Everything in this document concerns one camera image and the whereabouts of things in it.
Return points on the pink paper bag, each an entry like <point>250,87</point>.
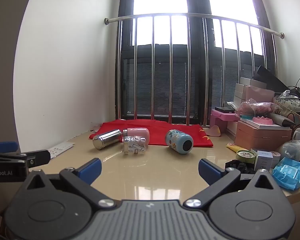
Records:
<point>260,93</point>

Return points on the black hair scrunchie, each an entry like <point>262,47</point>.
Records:
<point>240,167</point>

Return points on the blue wipes packet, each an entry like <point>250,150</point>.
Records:
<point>288,172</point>

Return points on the clear plastic bag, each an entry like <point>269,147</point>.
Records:
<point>296,148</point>

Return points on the flat black box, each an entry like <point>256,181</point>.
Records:
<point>225,109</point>

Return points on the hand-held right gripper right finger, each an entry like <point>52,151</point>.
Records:
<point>210,171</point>

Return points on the red cloth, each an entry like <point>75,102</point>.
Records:
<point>155,130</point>

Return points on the yellow tube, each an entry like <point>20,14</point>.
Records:
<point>233,147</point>

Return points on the plastic bag of pink items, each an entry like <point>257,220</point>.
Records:
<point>257,107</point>

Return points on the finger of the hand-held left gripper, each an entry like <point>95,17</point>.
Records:
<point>37,157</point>
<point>3,146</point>

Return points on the white remote control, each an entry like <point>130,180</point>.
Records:
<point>61,148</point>

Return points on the round green tin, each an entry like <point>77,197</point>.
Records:
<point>245,155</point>

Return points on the large salmon pink box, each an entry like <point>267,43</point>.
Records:
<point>260,138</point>

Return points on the blue cartoon print cup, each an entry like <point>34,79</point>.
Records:
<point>177,140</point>

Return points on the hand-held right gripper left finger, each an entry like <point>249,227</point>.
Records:
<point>91,171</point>

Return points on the stack of white boxes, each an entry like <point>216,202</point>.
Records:
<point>240,92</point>

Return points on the black window frame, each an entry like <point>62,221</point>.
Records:
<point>197,55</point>

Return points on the flat white box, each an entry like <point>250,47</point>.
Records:
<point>277,127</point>

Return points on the pink scalloped item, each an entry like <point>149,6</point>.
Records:
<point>262,120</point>

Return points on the stainless steel cup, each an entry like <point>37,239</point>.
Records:
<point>106,138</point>

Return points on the floral fabric bag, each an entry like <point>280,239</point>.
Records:
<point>292,102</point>

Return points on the steel window railing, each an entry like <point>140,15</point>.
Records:
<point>190,15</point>

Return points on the small white carton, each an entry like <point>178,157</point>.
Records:
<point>265,158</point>

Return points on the black paper bag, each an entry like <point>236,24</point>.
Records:
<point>270,77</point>

